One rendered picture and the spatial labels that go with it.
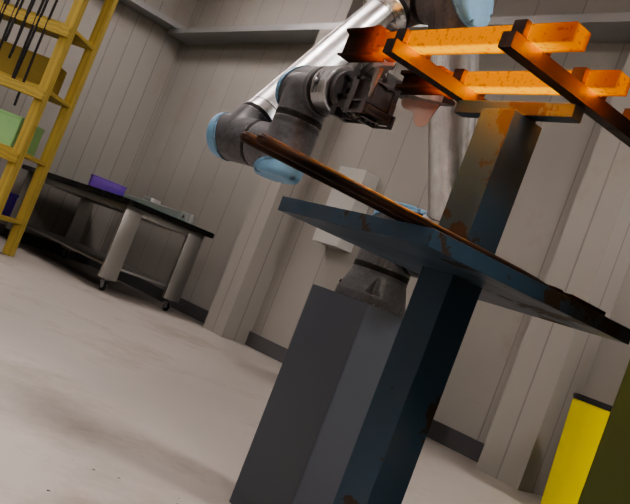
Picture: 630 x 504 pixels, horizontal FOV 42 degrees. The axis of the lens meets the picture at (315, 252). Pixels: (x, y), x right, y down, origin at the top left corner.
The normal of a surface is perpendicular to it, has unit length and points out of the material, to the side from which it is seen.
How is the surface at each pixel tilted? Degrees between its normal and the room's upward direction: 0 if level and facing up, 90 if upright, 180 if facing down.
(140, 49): 90
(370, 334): 90
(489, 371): 90
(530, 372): 90
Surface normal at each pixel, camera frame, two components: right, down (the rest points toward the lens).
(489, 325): -0.70, -0.31
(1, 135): -0.05, -0.08
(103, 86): 0.61, 0.19
